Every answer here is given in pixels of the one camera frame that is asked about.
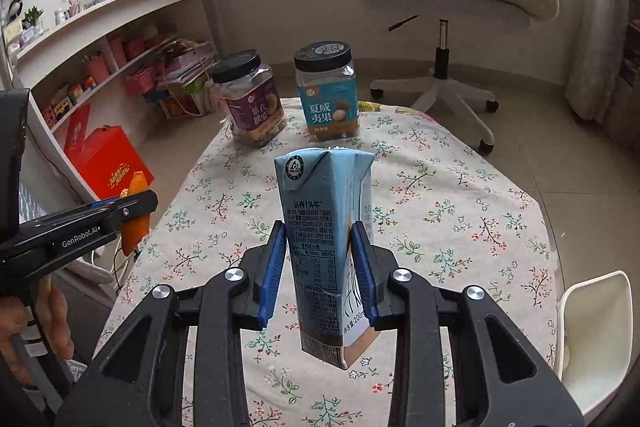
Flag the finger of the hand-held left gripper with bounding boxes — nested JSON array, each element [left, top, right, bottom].
[[75, 189, 160, 229]]

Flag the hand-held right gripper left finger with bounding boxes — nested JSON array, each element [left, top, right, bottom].
[[54, 219, 288, 427]]

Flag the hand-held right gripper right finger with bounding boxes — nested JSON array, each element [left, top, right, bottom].
[[350, 219, 586, 427]]

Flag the light blue milk carton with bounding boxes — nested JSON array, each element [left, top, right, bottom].
[[274, 148, 376, 369]]

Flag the white plastic waste bin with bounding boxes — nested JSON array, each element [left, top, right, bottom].
[[556, 270, 635, 413]]

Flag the person's left hand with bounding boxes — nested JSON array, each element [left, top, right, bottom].
[[0, 277, 76, 388]]

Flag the red gift box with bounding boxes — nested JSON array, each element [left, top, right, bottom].
[[64, 103, 156, 201]]

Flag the round table floral cloth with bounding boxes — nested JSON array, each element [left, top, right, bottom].
[[95, 99, 558, 427]]

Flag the pink storage basket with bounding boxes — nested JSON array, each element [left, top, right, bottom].
[[122, 67, 166, 95]]

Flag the filled tote bag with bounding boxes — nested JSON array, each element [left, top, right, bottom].
[[157, 39, 216, 118]]

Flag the purple label nut jar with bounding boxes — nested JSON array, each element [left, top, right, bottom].
[[210, 50, 287, 150]]

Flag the blue label nut jar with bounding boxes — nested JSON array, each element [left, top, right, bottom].
[[293, 41, 361, 142]]

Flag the grey office chair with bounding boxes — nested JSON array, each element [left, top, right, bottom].
[[337, 0, 533, 156]]

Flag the white bookshelf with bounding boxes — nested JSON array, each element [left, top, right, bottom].
[[0, 0, 221, 202]]

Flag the beige curtain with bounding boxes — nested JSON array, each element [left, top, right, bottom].
[[565, 0, 631, 125]]

